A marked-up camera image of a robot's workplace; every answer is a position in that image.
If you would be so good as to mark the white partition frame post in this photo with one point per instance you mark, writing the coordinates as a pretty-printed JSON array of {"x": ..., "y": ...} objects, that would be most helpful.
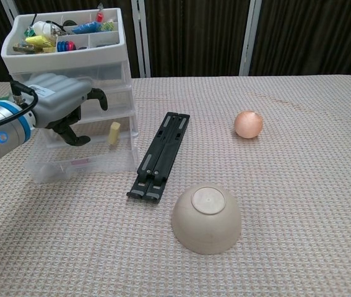
[
  {"x": 9, "y": 7},
  {"x": 249, "y": 37},
  {"x": 141, "y": 37}
]

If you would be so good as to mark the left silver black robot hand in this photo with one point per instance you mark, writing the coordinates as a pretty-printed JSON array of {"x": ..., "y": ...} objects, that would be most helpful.
[{"x": 57, "y": 96}]

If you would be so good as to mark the yellow eraser block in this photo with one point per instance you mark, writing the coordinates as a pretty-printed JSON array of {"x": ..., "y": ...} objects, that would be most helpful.
[{"x": 114, "y": 133}]

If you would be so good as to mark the black folding laptop stand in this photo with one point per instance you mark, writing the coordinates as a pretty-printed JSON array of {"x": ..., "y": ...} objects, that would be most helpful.
[{"x": 162, "y": 148}]

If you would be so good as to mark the red plastic-wrapped snack bag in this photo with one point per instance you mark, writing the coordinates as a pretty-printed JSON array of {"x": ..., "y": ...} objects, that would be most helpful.
[{"x": 100, "y": 15}]

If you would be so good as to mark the beige woven tablecloth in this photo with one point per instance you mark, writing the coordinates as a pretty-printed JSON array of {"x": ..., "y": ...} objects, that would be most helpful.
[{"x": 286, "y": 201}]

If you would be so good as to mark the beige upturned bowl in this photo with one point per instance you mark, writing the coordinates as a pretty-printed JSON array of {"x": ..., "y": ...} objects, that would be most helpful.
[{"x": 206, "y": 226}]

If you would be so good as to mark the white round trinket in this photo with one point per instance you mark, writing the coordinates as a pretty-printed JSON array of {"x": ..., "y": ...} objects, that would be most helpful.
[{"x": 43, "y": 27}]

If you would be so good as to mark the green snack packet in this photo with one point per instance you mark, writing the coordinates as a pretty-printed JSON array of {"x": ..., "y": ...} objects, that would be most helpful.
[{"x": 107, "y": 27}]

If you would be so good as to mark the colourful printed packets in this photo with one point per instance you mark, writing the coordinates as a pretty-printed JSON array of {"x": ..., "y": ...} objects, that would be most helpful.
[{"x": 23, "y": 48}]

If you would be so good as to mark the yellow packet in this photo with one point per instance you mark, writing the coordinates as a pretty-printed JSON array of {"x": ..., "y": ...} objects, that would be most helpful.
[{"x": 37, "y": 40}]

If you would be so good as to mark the white plastic drawer unit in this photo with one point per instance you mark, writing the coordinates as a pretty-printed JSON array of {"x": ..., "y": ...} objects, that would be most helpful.
[{"x": 63, "y": 54}]

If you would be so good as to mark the blue toy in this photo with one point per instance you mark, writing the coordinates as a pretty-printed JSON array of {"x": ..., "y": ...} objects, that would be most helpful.
[{"x": 87, "y": 28}]

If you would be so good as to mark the orange pink ball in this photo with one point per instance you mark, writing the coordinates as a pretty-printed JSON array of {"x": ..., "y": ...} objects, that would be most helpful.
[{"x": 248, "y": 124}]

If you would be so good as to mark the pink labelled clear case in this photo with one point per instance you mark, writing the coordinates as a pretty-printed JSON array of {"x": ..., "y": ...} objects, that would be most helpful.
[{"x": 80, "y": 162}]

